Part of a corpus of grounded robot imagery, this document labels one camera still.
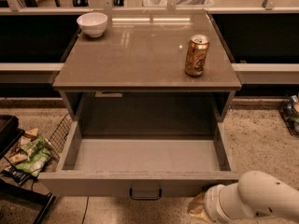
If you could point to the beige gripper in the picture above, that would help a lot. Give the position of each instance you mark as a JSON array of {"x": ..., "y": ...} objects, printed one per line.
[{"x": 212, "y": 202}]

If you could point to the grey top drawer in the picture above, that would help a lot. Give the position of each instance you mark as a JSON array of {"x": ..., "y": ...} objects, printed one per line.
[{"x": 179, "y": 165}]

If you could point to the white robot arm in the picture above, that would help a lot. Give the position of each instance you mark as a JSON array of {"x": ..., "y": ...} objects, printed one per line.
[{"x": 256, "y": 195}]

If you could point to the grey drawer cabinet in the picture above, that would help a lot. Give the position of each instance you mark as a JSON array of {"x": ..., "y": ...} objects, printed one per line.
[{"x": 147, "y": 52}]

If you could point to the gold soda can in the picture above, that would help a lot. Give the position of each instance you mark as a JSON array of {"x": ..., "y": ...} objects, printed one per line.
[{"x": 196, "y": 55}]

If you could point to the green snack bag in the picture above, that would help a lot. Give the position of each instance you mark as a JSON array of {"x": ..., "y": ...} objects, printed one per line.
[{"x": 38, "y": 154}]

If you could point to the clear plastic bin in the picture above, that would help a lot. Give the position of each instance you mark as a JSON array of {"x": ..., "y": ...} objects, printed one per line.
[{"x": 179, "y": 3}]

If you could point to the white ceramic bowl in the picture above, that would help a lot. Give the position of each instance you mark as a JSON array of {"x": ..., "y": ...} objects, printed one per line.
[{"x": 93, "y": 24}]

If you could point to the metal railing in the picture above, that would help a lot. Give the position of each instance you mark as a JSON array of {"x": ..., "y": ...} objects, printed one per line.
[{"x": 149, "y": 3}]

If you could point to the black top drawer handle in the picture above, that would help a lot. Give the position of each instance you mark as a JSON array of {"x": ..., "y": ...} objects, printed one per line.
[{"x": 145, "y": 195}]

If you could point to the black wire basket right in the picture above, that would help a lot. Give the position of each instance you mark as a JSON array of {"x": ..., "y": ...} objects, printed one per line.
[{"x": 289, "y": 111}]

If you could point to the black wire basket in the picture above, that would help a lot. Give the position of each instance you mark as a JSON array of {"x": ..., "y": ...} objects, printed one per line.
[
  {"x": 289, "y": 111},
  {"x": 59, "y": 137}
]

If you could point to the black wire basket left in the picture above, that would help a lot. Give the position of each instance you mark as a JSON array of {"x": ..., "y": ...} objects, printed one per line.
[{"x": 59, "y": 137}]

